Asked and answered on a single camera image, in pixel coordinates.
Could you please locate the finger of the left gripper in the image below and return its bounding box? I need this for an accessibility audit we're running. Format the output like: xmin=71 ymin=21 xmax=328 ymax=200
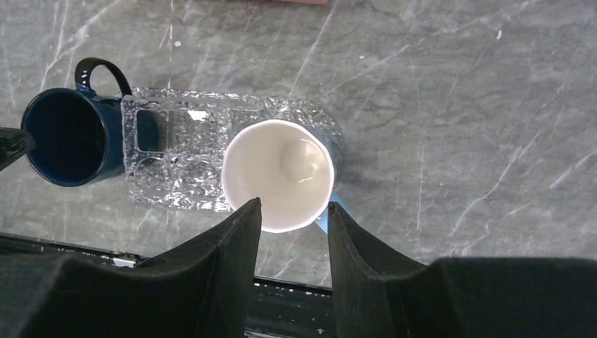
xmin=0 ymin=127 xmax=35 ymax=171

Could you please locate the light blue white mug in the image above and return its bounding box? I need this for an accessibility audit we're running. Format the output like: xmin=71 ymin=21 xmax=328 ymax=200
xmin=220 ymin=119 xmax=344 ymax=234

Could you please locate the pink perforated plastic basket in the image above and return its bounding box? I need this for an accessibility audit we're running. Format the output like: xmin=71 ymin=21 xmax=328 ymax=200
xmin=280 ymin=0 xmax=329 ymax=5

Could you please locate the clear acrylic toothbrush holder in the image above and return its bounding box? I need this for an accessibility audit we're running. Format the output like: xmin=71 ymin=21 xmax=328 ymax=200
xmin=121 ymin=96 xmax=259 ymax=213

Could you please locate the dark blue mug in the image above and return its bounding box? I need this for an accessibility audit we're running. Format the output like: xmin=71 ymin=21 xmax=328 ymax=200
xmin=20 ymin=57 xmax=132 ymax=187

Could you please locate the clear textured oval tray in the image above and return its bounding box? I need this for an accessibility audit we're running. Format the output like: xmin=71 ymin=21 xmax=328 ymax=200
xmin=116 ymin=87 xmax=347 ymax=213

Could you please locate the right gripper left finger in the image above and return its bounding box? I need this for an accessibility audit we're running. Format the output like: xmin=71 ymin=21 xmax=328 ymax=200
xmin=1 ymin=198 xmax=262 ymax=337

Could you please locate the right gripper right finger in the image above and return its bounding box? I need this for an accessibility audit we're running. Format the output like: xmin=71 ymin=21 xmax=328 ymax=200
xmin=328 ymin=203 xmax=596 ymax=337

